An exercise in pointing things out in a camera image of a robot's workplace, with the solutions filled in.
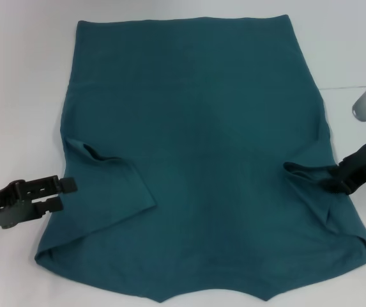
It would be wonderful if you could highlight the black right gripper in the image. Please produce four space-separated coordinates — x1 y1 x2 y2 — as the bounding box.
328 142 366 194

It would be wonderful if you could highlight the teal blue shirt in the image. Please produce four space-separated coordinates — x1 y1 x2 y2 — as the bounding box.
34 13 366 303

